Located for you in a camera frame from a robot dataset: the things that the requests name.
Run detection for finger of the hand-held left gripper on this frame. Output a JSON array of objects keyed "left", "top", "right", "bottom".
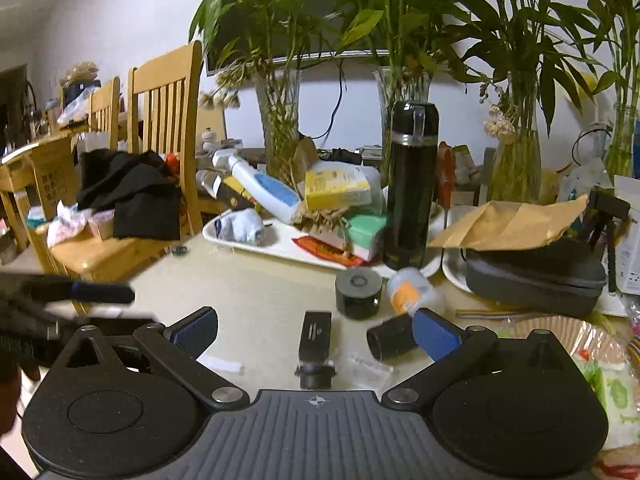
[
  {"left": 0, "top": 273, "right": 136, "bottom": 306},
  {"left": 42, "top": 310, "right": 159, "bottom": 334}
]

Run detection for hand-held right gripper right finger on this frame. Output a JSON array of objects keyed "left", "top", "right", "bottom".
[{"left": 381, "top": 307, "right": 576, "bottom": 408}]

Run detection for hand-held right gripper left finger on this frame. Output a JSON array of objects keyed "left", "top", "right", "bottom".
[{"left": 59, "top": 306, "right": 250, "bottom": 409}]

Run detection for black lens cylinder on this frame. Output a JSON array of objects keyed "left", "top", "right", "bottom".
[{"left": 366, "top": 314, "right": 420, "bottom": 362}]

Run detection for white plastic bottle orange label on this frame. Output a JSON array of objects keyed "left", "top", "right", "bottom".
[{"left": 385, "top": 266, "right": 447, "bottom": 317}]

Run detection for black small camera mount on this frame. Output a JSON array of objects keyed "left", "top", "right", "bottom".
[{"left": 295, "top": 311, "right": 339, "bottom": 390}]

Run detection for crumpled tissue pile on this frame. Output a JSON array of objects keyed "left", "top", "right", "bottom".
[{"left": 47, "top": 200, "right": 118, "bottom": 248}]

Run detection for clear plastic case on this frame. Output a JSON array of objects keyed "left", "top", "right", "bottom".
[{"left": 327, "top": 350, "right": 395, "bottom": 388}]

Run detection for black round cylinder device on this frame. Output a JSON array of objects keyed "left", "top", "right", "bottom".
[{"left": 334, "top": 267, "right": 384, "bottom": 320}]

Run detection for black cloth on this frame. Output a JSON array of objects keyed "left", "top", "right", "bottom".
[{"left": 75, "top": 149, "right": 182, "bottom": 242}]

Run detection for plastic tray of snack packets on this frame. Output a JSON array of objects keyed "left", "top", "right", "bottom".
[{"left": 500, "top": 316, "right": 640, "bottom": 466}]

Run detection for white sock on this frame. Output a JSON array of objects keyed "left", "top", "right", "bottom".
[{"left": 214, "top": 208, "right": 267, "bottom": 247}]

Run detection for black zip case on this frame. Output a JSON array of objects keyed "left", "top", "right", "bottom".
[{"left": 465, "top": 237, "right": 609, "bottom": 318}]

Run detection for mint green box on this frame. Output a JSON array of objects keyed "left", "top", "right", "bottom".
[{"left": 345, "top": 212, "right": 388, "bottom": 263}]

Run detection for white rectangular tray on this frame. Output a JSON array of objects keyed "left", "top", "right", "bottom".
[{"left": 202, "top": 207, "right": 445, "bottom": 279}]

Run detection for brown cardboard box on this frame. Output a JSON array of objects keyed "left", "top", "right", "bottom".
[{"left": 30, "top": 136, "right": 81, "bottom": 222}]

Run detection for red packet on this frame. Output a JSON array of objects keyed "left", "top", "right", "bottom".
[{"left": 292, "top": 236, "right": 371, "bottom": 268}]

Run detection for brown paper envelope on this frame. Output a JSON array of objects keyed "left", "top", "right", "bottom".
[{"left": 427, "top": 194, "right": 591, "bottom": 252}]

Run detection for black and yellow box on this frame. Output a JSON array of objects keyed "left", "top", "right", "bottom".
[{"left": 216, "top": 175, "right": 258, "bottom": 211}]

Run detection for black thermos flask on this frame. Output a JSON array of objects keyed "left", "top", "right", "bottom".
[{"left": 382, "top": 100, "right": 441, "bottom": 272}]

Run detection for white tube blue label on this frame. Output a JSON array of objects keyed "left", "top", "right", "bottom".
[{"left": 212, "top": 152, "right": 306, "bottom": 225}]

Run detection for snack packets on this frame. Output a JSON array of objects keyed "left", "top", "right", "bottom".
[{"left": 437, "top": 141, "right": 483, "bottom": 206}]

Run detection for yellow carton box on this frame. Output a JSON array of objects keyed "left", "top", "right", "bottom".
[{"left": 304, "top": 166, "right": 373, "bottom": 212}]

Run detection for glass vase with bamboo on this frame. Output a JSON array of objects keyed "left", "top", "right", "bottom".
[
  {"left": 570, "top": 0, "right": 640, "bottom": 181},
  {"left": 440, "top": 0, "right": 606, "bottom": 206},
  {"left": 189, "top": 0, "right": 351, "bottom": 186},
  {"left": 320, "top": 0, "right": 481, "bottom": 171}
]

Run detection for wooden chair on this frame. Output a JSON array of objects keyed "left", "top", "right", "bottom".
[
  {"left": 47, "top": 40, "right": 221, "bottom": 281},
  {"left": 0, "top": 76, "right": 123, "bottom": 268}
]

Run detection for light green wipes pack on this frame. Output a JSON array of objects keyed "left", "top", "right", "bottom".
[{"left": 575, "top": 355, "right": 633, "bottom": 451}]

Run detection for beige cardboard panel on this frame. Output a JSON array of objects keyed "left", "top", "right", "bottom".
[{"left": 195, "top": 105, "right": 226, "bottom": 146}]

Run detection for white plastic bag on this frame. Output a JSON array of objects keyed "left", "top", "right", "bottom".
[{"left": 557, "top": 160, "right": 613, "bottom": 206}]

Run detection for black phone tripod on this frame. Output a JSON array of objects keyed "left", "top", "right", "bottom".
[{"left": 586, "top": 187, "right": 632, "bottom": 295}]

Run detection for white printed box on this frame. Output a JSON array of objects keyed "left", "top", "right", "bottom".
[{"left": 612, "top": 175, "right": 640, "bottom": 296}]

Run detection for yellow cup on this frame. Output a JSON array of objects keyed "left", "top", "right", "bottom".
[{"left": 576, "top": 72, "right": 602, "bottom": 117}]

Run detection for rainbow ribbon cable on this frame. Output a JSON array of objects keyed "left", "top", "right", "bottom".
[{"left": 456, "top": 306, "right": 531, "bottom": 322}]

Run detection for black power cable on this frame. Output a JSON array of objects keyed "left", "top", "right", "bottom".
[{"left": 320, "top": 57, "right": 349, "bottom": 142}]

